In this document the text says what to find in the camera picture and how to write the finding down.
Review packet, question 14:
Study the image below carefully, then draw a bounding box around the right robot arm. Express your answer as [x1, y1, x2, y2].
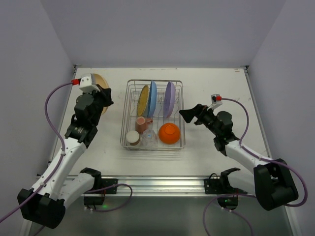
[179, 104, 299, 210]

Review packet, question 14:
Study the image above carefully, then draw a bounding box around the clear glass cup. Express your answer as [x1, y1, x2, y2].
[141, 129, 158, 148]

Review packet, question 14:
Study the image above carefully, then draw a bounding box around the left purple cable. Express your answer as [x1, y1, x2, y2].
[0, 79, 133, 236]

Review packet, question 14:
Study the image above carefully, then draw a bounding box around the green woven pattern plate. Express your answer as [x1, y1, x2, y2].
[137, 85, 149, 117]

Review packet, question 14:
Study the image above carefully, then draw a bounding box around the aluminium mounting rail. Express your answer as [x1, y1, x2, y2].
[61, 175, 256, 197]

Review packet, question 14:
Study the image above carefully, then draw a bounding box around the blue plate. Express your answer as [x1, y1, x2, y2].
[147, 81, 157, 118]

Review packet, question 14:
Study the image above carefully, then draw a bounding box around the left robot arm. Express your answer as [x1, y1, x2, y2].
[17, 85, 114, 229]

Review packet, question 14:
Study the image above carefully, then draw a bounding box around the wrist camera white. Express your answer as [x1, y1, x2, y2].
[79, 74, 99, 93]
[209, 94, 222, 110]

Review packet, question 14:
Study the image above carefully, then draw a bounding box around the tan plastic plate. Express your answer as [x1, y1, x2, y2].
[94, 73, 110, 115]

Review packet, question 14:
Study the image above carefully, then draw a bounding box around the metal wire dish rack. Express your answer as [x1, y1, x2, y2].
[120, 80, 186, 151]

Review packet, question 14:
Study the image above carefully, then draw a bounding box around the white brown cup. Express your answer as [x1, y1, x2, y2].
[126, 130, 141, 147]

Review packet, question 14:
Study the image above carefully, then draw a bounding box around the pink mug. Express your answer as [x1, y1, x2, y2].
[135, 117, 153, 134]

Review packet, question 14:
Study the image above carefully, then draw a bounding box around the orange bowl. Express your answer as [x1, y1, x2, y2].
[158, 122, 181, 145]

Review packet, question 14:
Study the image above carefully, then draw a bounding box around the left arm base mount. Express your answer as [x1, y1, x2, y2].
[80, 168, 118, 209]

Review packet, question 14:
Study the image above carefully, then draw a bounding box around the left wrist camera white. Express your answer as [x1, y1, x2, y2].
[79, 74, 99, 93]

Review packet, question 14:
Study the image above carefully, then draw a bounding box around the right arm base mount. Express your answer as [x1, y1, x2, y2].
[204, 168, 244, 210]

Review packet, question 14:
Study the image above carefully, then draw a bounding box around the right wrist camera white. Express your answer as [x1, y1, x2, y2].
[209, 94, 222, 110]

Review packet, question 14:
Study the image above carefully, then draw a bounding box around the purple plate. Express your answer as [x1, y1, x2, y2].
[163, 81, 175, 118]

